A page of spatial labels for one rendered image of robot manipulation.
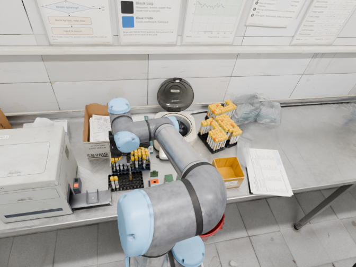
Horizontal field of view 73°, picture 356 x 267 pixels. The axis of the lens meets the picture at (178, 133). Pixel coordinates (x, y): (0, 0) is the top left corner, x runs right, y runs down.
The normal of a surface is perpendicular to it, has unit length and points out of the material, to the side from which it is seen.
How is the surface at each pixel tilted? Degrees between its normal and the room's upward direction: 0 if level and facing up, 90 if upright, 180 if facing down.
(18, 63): 90
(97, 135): 2
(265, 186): 1
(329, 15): 93
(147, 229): 40
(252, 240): 0
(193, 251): 9
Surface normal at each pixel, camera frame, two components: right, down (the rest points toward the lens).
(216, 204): 0.64, -0.19
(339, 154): 0.11, -0.67
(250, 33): 0.20, 0.74
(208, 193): 0.34, -0.61
